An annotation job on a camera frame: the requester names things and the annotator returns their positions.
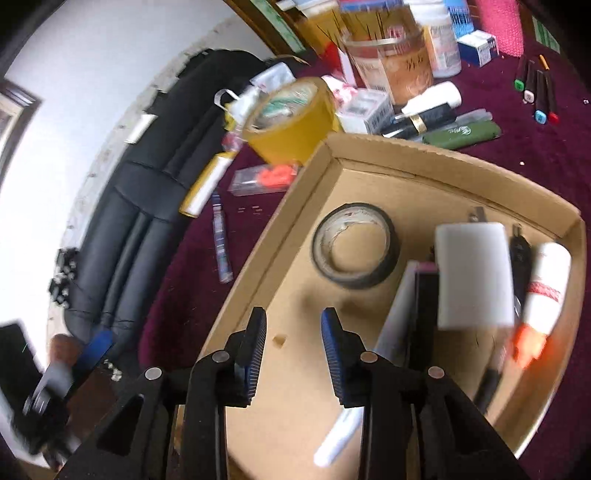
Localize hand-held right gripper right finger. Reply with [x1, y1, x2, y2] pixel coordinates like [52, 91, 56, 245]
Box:
[321, 307, 534, 480]

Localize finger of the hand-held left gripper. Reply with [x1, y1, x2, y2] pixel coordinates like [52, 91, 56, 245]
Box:
[74, 328, 116, 374]

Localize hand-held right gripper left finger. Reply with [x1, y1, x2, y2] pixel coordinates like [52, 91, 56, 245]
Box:
[58, 307, 269, 480]

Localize thick white marker pen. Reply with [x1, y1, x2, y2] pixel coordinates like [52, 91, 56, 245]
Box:
[314, 261, 419, 468]

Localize black electrical tape roll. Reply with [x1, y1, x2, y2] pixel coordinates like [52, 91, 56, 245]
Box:
[310, 202, 400, 291]

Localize shallow cardboard box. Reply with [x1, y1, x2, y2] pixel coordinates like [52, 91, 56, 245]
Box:
[198, 133, 583, 480]

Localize white usb wall charger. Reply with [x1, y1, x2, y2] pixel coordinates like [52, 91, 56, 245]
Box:
[434, 208, 515, 330]

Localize black gel pen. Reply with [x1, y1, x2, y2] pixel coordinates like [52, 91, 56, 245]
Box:
[473, 224, 532, 414]

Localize white glue bottle orange tip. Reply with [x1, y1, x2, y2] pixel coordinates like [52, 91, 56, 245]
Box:
[510, 242, 573, 370]

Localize black studded object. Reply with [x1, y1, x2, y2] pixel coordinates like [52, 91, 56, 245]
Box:
[48, 247, 79, 305]

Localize clear blue patterned pen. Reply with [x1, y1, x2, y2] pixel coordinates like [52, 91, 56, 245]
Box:
[211, 191, 234, 284]

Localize black leather sofa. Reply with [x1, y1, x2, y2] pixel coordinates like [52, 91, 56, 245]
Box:
[60, 48, 296, 365]

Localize yellow white flat box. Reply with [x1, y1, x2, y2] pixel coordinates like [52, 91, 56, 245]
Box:
[179, 154, 234, 217]

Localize clear case orange contents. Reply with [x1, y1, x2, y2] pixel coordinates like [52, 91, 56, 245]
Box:
[231, 162, 301, 197]

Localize clear red plastic packet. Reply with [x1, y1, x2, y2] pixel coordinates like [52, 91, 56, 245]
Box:
[222, 129, 245, 155]

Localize yellow packing tape roll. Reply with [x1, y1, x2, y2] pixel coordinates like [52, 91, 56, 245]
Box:
[240, 78, 342, 166]

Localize small white barcode box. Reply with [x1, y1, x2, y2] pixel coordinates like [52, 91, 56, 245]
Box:
[336, 89, 394, 134]

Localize black tube gold band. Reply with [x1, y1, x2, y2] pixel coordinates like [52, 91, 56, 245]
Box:
[381, 104, 455, 139]

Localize green pouch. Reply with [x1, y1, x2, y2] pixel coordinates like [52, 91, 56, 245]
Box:
[422, 121, 502, 150]

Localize white red printed wrapper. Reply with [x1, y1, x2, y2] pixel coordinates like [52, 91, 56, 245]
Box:
[321, 76, 358, 109]

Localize white correction tube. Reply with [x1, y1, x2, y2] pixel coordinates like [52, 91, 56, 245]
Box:
[401, 82, 462, 116]

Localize translucent white pen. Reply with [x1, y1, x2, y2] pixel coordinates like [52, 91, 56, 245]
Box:
[455, 110, 497, 124]

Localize white folded bag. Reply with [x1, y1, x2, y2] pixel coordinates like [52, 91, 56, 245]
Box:
[252, 62, 296, 93]

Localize purple velvet tablecloth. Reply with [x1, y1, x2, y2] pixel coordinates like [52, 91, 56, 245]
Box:
[139, 41, 591, 480]

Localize amber jar red lid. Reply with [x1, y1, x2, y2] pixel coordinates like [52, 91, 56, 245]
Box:
[344, 0, 435, 104]

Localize red beige carton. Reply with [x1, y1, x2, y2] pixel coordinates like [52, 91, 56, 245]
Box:
[295, 9, 356, 86]

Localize black marker green cap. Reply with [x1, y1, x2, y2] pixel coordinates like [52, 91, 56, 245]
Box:
[514, 54, 529, 92]

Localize white plastic jar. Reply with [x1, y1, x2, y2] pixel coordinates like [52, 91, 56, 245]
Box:
[409, 0, 462, 78]

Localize bamboo painted panel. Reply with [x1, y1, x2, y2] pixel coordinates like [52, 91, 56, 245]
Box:
[249, 0, 308, 54]
[531, 16, 561, 54]

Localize small blue white box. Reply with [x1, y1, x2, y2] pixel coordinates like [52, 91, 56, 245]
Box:
[457, 30, 500, 68]

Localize clear jar blue label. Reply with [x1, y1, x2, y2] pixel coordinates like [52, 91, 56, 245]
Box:
[445, 0, 478, 40]

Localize bottle in pink knit sleeve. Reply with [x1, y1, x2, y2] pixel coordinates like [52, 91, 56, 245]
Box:
[475, 0, 525, 58]

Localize dark wooden frame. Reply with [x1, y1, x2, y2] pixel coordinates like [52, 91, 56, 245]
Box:
[0, 78, 42, 162]

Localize white paper bag with handle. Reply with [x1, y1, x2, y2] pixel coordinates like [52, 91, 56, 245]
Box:
[215, 88, 259, 132]

